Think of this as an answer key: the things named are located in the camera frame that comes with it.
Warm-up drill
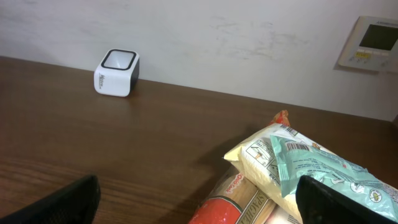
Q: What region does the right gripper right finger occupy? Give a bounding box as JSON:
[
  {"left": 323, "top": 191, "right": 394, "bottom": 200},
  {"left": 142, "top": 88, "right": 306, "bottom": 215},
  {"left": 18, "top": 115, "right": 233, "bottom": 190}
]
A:
[{"left": 295, "top": 175, "right": 395, "bottom": 224}]

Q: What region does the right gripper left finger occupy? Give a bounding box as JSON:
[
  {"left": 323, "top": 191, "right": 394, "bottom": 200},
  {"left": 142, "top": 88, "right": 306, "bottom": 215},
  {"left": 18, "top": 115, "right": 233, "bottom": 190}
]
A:
[{"left": 1, "top": 175, "right": 101, "bottom": 224}]

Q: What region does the teal wipes pack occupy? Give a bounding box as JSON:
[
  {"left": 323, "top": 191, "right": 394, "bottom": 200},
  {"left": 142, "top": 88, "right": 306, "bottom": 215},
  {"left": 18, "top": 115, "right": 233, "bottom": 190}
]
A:
[{"left": 270, "top": 135, "right": 397, "bottom": 222}]

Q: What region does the yellow snack bag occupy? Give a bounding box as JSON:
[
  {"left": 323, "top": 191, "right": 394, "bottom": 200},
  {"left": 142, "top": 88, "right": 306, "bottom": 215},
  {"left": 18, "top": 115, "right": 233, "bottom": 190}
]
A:
[{"left": 224, "top": 123, "right": 329, "bottom": 223}]

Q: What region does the orange spaghetti pack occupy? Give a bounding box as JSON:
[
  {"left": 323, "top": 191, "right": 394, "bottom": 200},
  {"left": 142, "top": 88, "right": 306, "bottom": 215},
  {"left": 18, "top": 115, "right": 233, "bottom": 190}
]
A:
[{"left": 187, "top": 109, "right": 292, "bottom": 224}]

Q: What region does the white tube with tan cap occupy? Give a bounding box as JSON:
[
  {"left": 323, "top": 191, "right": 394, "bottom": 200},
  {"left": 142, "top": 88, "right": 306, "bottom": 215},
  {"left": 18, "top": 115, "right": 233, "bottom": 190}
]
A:
[{"left": 264, "top": 205, "right": 301, "bottom": 224}]

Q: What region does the white barcode scanner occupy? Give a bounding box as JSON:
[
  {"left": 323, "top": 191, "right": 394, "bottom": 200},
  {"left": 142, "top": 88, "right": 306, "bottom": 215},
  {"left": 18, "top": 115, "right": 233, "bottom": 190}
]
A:
[{"left": 93, "top": 49, "right": 140, "bottom": 97}]

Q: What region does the wall control panel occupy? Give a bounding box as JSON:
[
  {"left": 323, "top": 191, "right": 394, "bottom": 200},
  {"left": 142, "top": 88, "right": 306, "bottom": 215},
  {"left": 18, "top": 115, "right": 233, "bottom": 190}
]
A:
[{"left": 337, "top": 16, "right": 397, "bottom": 73}]

